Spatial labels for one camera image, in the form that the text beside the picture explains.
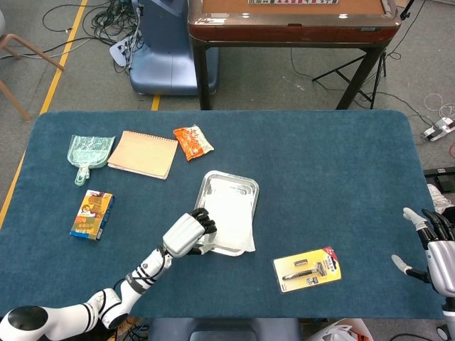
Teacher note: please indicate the white sneaker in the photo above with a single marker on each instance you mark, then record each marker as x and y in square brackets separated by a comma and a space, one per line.
[439, 199]

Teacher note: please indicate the black foot pedal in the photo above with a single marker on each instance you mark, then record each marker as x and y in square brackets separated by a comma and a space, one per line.
[444, 181]

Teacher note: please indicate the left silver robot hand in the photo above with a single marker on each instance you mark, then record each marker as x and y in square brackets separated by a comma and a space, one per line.
[188, 234]

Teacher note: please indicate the silver metal tray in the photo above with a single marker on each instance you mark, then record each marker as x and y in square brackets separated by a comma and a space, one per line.
[227, 188]

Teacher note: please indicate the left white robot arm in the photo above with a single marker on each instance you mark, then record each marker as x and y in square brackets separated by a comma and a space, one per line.
[89, 302]

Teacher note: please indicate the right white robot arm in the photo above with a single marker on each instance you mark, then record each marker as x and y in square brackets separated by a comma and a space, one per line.
[448, 319]

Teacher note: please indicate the tan spiral notebook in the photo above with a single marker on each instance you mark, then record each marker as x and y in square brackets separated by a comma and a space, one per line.
[144, 154]

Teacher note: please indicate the blue grey robot torso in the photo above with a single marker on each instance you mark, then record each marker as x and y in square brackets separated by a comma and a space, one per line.
[224, 329]

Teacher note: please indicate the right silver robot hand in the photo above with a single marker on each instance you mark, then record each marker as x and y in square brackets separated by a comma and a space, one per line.
[435, 255]

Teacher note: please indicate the white paper napkin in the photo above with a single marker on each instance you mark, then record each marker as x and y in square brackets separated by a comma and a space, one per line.
[231, 223]

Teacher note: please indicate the brown mahjong table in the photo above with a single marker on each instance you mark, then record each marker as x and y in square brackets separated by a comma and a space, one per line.
[291, 25]

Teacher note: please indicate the wooden chair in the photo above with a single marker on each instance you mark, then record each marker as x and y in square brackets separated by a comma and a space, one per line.
[21, 60]

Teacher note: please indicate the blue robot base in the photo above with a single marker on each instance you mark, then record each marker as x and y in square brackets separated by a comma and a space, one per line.
[167, 53]

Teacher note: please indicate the green plastic dustpan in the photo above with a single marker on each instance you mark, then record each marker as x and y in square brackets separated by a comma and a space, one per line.
[89, 153]

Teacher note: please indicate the white plastic bag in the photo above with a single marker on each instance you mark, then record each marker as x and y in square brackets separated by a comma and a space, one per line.
[341, 330]

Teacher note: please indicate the razor in yellow blister pack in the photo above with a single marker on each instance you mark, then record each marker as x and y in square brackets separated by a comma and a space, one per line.
[307, 269]

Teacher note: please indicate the blue table cloth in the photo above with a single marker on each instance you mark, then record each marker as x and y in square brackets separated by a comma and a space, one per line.
[320, 177]

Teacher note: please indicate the colourful printed carton box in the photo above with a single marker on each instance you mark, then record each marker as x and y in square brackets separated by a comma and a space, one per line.
[91, 214]

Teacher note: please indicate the orange white snack bag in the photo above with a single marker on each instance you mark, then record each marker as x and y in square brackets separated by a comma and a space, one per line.
[193, 141]

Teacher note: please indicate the white power strip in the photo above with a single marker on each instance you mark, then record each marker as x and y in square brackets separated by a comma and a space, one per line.
[438, 129]

